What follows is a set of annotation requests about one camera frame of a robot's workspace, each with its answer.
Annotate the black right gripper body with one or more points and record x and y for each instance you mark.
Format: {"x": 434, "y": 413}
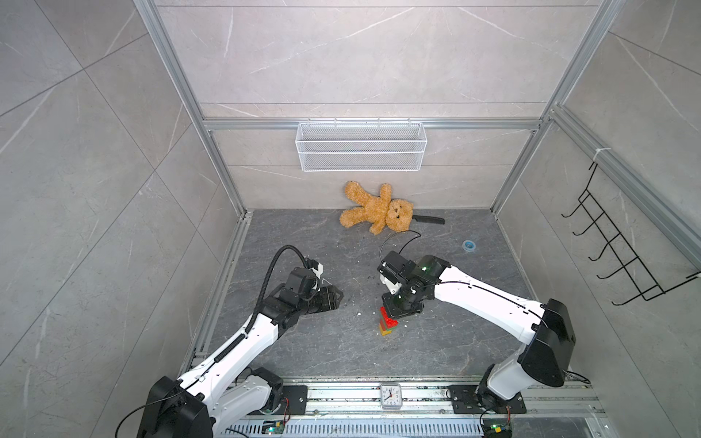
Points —
{"x": 400, "y": 303}

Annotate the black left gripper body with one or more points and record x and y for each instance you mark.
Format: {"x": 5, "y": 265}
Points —
{"x": 319, "y": 301}

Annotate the red long lego brick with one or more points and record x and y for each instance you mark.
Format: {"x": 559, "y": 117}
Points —
{"x": 387, "y": 320}

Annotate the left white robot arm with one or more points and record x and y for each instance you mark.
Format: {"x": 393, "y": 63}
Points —
{"x": 206, "y": 400}

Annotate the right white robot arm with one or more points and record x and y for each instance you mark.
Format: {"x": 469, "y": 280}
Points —
{"x": 544, "y": 330}

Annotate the black comb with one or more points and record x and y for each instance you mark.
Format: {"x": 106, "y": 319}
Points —
{"x": 427, "y": 219}

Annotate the blue tape roll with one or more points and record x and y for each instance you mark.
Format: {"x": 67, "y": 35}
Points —
{"x": 469, "y": 246}

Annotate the brown teddy bear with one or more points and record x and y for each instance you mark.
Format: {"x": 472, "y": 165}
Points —
{"x": 380, "y": 211}

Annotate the small white clock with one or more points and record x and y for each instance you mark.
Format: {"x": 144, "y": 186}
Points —
{"x": 391, "y": 396}

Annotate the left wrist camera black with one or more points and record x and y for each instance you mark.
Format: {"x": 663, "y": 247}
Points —
{"x": 306, "y": 282}

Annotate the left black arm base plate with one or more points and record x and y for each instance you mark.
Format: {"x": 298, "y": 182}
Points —
{"x": 294, "y": 400}

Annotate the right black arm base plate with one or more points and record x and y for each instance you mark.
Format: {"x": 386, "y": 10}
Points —
{"x": 465, "y": 399}

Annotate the white wire mesh basket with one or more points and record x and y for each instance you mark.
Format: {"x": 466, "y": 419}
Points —
{"x": 361, "y": 146}

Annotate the black wire hook rack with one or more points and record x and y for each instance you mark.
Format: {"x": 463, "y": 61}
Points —
{"x": 616, "y": 243}

